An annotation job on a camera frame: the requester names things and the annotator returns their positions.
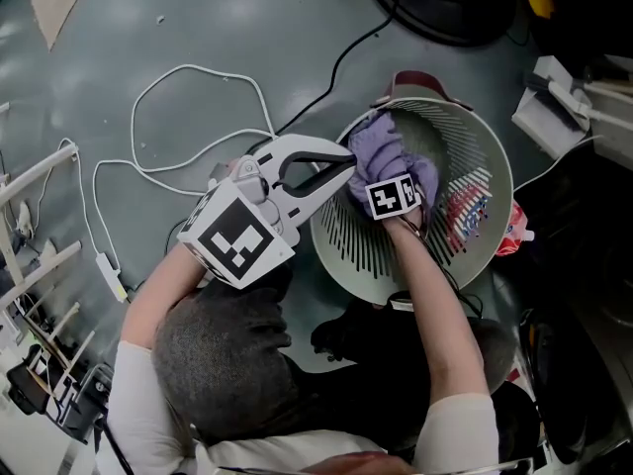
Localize black harness strap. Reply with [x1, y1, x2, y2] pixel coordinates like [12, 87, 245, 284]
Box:
[98, 416, 135, 475]

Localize black standing fan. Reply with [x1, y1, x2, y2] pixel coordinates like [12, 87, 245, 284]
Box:
[362, 0, 518, 48]

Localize white power adapter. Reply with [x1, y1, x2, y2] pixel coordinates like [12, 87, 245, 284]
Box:
[94, 252, 131, 304]

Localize person's right forearm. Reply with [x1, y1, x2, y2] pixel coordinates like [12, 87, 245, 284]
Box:
[383, 205, 489, 405]

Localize person's right black shoe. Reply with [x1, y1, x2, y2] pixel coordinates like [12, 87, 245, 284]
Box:
[310, 298, 402, 365]

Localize white power cable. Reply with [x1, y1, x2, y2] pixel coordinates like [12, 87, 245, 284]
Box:
[91, 63, 281, 271]

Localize pale grey slotted laundry basket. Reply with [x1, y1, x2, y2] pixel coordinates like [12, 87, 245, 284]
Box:
[309, 69, 515, 311]

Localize black power cable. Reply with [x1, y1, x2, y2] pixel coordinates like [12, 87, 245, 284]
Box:
[244, 0, 419, 155]

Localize purple clothes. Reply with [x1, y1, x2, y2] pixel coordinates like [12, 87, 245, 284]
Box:
[345, 110, 440, 215]

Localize brown floor mat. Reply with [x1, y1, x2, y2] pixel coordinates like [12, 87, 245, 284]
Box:
[27, 0, 100, 52]

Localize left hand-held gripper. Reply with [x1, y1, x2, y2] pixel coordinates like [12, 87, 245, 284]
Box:
[176, 134, 357, 291]

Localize white red detergent pouch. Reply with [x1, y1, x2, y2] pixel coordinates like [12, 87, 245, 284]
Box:
[494, 200, 536, 259]

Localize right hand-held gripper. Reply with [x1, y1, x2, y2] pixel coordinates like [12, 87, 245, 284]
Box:
[364, 173, 422, 222]

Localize person's left forearm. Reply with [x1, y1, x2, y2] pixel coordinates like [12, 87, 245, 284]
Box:
[120, 242, 209, 350]

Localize white dustpan broom set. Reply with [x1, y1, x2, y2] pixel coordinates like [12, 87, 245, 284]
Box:
[510, 55, 602, 153]

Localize person's white shirt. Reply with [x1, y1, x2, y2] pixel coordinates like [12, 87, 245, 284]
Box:
[96, 338, 500, 475]

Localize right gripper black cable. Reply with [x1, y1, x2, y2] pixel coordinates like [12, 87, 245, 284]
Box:
[395, 210, 484, 319]

